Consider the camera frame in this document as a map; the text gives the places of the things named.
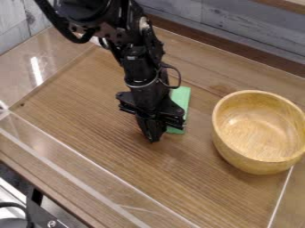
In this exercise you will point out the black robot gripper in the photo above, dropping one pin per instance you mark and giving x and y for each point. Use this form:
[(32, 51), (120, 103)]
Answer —
[(156, 110)]

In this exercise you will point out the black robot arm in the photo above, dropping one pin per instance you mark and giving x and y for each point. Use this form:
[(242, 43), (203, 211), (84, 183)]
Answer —
[(124, 29)]

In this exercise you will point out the green foam block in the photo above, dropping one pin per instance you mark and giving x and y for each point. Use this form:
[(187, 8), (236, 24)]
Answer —
[(181, 96)]

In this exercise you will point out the wooden bowl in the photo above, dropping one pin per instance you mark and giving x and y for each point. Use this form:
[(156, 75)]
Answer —
[(259, 131)]

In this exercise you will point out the clear acrylic front barrier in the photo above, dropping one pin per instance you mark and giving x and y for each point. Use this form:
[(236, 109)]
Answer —
[(93, 193)]

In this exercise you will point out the black metal table frame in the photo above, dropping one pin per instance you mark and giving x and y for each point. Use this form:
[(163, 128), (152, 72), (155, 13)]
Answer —
[(48, 214)]

